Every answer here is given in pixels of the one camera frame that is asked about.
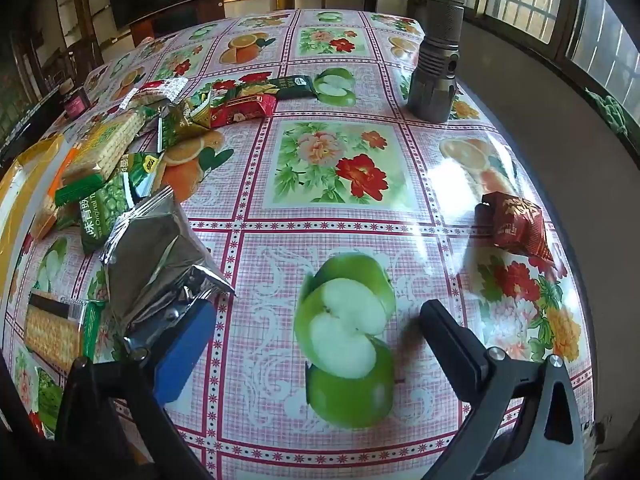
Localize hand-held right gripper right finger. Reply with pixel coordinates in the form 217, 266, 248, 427
419, 300, 587, 480

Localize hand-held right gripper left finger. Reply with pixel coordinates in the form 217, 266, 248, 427
54, 299, 217, 480

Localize silver foil snack packet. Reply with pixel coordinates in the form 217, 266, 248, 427
99, 186, 237, 356

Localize green pea snack packet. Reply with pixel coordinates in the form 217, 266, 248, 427
80, 175, 136, 256

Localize yellow cardboard box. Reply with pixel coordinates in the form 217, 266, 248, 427
0, 132, 66, 311

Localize bright red snack packet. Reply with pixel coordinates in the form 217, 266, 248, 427
210, 94, 277, 127

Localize dark red snack packet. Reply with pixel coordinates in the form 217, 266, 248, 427
474, 192, 556, 263

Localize cracker pack green edge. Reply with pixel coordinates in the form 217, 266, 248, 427
24, 292, 106, 373

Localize floral fruit print tablecloth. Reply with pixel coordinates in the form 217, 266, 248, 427
0, 8, 598, 480

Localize green pea packet yellow label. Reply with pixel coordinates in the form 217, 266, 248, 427
120, 152, 165, 198

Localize large cracker pack green ends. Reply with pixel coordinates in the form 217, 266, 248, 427
54, 110, 147, 207

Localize olive green pea packet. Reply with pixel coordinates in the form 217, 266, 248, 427
157, 100, 221, 153

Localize white cracker packet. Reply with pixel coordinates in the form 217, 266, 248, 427
127, 78, 188, 108

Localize grey metal flashlight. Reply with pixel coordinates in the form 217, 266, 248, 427
406, 0, 468, 123

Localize pink labelled jar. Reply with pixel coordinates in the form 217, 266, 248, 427
60, 82, 92, 121

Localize dark green biscuit packet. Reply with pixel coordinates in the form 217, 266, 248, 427
270, 74, 317, 101

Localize brown wooden television cabinet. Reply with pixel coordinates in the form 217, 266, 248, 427
129, 0, 226, 46

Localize barred window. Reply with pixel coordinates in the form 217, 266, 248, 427
465, 0, 640, 126

